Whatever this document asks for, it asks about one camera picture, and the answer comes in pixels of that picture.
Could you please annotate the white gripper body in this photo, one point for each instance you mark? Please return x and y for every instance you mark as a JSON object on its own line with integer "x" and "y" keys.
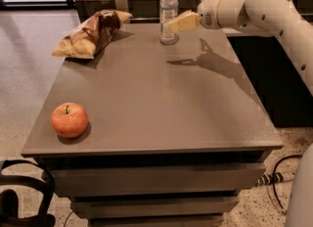
{"x": 207, "y": 15}

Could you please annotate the clear plastic water bottle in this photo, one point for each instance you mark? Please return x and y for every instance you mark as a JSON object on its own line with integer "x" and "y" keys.
{"x": 168, "y": 9}

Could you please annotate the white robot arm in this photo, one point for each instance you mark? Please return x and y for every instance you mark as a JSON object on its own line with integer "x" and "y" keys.
{"x": 280, "y": 19}

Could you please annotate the red apple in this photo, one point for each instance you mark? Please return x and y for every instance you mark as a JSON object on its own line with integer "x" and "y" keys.
{"x": 69, "y": 120}

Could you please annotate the brown chip bag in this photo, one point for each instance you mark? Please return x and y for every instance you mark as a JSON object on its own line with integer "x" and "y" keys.
{"x": 92, "y": 36}

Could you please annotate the grey drawer cabinet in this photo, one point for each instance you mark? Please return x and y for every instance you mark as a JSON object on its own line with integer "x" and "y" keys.
{"x": 174, "y": 132}

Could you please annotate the striped power strip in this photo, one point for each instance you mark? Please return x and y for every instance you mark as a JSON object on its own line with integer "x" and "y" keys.
{"x": 269, "y": 179}

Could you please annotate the black chair base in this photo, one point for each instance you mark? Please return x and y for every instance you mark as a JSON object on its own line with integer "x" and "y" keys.
{"x": 14, "y": 188}

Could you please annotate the horizontal metal rail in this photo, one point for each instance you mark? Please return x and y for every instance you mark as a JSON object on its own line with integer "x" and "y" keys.
{"x": 143, "y": 20}

